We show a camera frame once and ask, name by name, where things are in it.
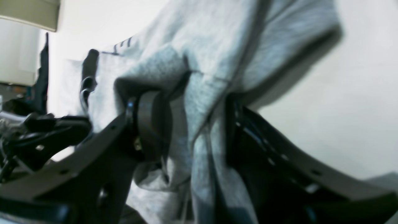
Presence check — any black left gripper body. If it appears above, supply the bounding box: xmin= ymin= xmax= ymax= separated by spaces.
xmin=1 ymin=113 xmax=91 ymax=183

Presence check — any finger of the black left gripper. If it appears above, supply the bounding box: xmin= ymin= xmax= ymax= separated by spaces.
xmin=79 ymin=49 xmax=99 ymax=109

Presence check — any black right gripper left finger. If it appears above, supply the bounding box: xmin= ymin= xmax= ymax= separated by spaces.
xmin=1 ymin=91 xmax=169 ymax=224

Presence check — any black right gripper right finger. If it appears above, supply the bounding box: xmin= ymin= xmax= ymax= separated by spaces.
xmin=225 ymin=95 xmax=397 ymax=224

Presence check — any grey T-shirt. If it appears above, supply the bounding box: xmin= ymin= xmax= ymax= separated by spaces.
xmin=58 ymin=0 xmax=342 ymax=224

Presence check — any grey bin bottom centre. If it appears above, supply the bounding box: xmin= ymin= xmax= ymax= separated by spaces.
xmin=0 ymin=0 xmax=61 ymax=32

